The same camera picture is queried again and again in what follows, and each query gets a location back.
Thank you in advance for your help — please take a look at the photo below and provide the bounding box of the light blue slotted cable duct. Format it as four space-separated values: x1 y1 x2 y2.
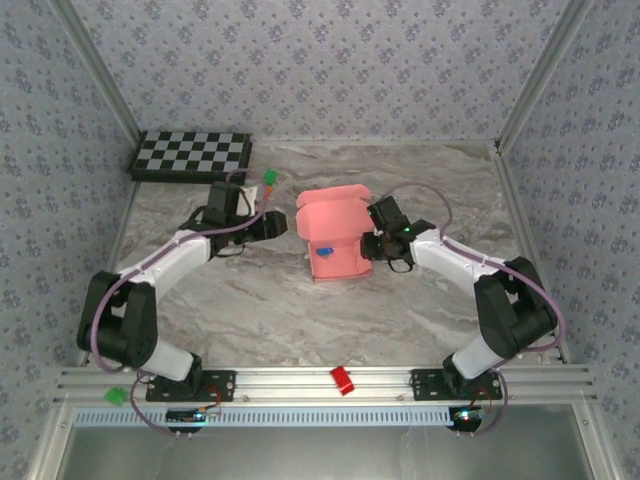
73 405 454 429

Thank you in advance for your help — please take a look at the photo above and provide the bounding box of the grey metal panel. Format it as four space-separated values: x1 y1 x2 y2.
64 424 596 480

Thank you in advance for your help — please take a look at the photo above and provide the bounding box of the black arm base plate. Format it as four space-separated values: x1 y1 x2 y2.
144 368 237 403
409 368 503 403

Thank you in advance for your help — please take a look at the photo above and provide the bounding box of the black white checkerboard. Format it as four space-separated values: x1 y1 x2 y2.
128 130 254 186

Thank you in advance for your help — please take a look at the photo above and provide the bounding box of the small circuit board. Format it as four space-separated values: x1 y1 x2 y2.
165 407 209 425
448 405 485 432

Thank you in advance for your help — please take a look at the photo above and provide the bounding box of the wide aluminium mounting rail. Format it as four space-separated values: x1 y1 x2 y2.
53 365 599 405

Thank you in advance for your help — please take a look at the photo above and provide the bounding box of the aluminium frame rail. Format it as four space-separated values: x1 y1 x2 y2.
77 182 141 369
489 142 574 366
252 138 496 149

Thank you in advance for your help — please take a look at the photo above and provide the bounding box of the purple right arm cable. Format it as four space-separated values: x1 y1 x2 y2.
382 180 567 437

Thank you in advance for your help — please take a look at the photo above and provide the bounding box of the red toy block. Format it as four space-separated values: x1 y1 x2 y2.
329 366 356 397

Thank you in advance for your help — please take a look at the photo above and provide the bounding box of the pink paper box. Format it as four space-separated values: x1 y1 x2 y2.
294 183 374 285

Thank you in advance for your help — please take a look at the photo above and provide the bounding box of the aluminium frame post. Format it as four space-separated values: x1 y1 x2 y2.
48 0 146 146
494 0 597 149

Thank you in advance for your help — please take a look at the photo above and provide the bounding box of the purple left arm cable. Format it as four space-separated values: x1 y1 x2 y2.
74 168 281 440

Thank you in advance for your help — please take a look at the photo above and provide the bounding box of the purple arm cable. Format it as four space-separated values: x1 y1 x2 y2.
74 168 281 440
382 180 567 437

